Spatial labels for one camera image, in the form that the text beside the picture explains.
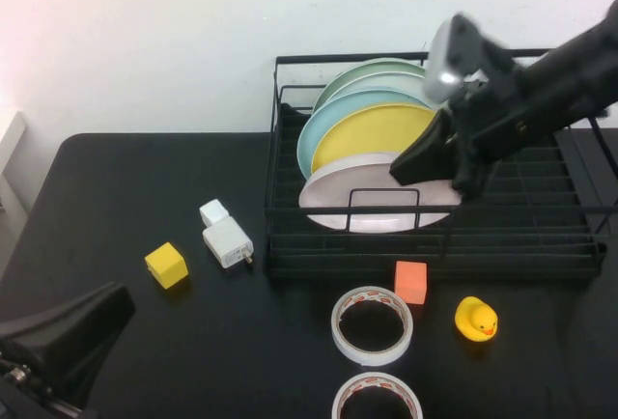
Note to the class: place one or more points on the yellow rubber duck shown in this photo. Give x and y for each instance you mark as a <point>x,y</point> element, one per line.
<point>475,320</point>

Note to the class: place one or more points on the white round plate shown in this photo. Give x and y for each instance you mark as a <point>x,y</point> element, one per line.
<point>386,83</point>

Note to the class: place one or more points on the yellow round plate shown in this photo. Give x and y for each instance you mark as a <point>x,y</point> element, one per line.
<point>362,134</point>

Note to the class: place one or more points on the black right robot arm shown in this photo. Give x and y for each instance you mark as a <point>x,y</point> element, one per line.
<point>570,76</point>

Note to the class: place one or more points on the white charger with prongs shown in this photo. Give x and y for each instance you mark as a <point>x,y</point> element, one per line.
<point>227,243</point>

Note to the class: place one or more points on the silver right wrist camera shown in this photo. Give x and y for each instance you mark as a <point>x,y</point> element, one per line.
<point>441,66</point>

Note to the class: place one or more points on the white double-sided tape roll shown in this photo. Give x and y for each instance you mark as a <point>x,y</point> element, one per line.
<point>376,378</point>
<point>372,355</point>

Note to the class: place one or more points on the yellow foam cube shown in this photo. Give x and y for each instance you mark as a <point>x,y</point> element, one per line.
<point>166,264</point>

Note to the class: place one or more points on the light blue round plate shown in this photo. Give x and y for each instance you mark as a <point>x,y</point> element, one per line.
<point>314,139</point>

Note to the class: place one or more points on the small white charger cube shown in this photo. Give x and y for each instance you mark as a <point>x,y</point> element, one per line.
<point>213,212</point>

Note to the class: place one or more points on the green round plate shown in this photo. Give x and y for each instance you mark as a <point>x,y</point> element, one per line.
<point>381,65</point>

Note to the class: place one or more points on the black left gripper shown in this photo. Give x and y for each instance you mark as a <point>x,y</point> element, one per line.
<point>19,385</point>

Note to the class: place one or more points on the pink round plate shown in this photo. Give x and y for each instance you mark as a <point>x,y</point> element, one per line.
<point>328,197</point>

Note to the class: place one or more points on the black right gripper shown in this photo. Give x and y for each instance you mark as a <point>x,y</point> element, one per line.
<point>487,120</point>

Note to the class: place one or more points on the orange foam cube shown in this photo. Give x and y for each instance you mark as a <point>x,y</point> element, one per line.
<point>410,284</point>

